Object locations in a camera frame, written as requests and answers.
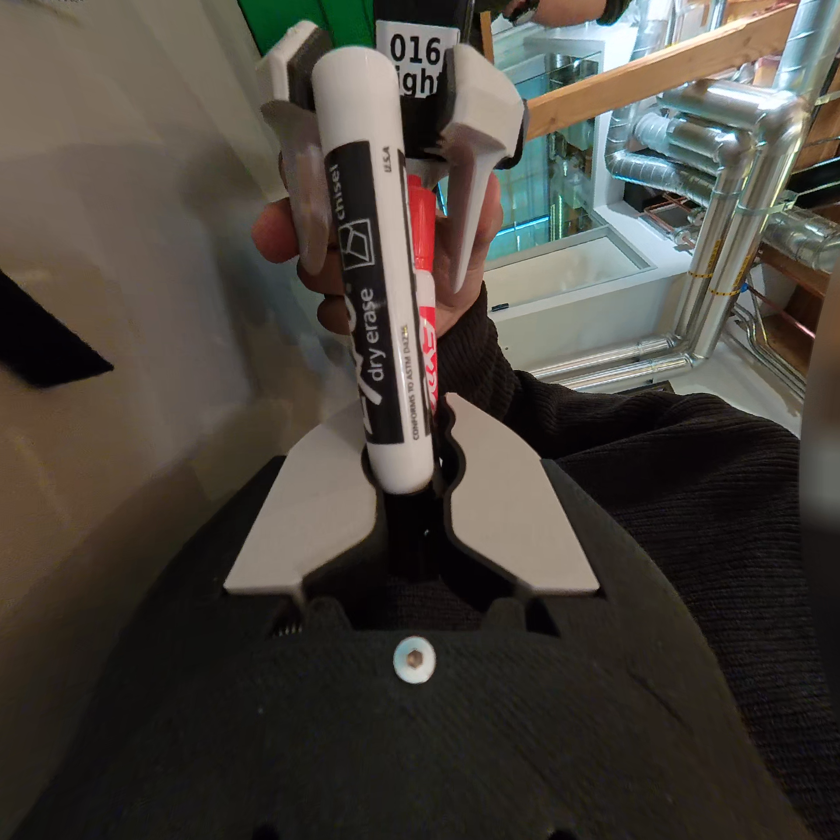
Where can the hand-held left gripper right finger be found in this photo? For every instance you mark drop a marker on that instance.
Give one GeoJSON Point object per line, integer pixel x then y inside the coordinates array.
{"type": "Point", "coordinates": [518, 512]}

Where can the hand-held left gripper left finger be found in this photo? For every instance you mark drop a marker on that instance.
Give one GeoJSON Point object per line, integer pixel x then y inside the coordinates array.
{"type": "Point", "coordinates": [302, 518]}

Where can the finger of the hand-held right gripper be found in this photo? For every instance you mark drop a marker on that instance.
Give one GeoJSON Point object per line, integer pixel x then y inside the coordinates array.
{"type": "Point", "coordinates": [479, 131]}
{"type": "Point", "coordinates": [295, 118]}

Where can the red dry erase marker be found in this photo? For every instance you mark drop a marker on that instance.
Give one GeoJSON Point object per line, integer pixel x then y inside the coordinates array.
{"type": "Point", "coordinates": [423, 262]}

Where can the black dry erase marker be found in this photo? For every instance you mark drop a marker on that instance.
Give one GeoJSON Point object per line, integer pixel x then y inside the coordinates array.
{"type": "Point", "coordinates": [367, 262]}

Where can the person's right hand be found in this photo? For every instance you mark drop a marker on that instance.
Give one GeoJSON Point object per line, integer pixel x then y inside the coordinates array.
{"type": "Point", "coordinates": [472, 262]}

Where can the green plastic bin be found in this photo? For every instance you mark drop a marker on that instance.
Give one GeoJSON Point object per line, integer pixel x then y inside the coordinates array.
{"type": "Point", "coordinates": [295, 26]}

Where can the wooden railing beam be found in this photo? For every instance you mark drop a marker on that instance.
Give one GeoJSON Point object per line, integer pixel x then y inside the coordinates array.
{"type": "Point", "coordinates": [656, 72]}

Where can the silver insulated pipes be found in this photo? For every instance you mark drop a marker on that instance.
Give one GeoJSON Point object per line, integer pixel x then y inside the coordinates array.
{"type": "Point", "coordinates": [722, 164]}

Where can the person's black sweater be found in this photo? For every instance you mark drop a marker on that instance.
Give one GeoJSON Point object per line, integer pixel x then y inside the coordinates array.
{"type": "Point", "coordinates": [774, 722]}

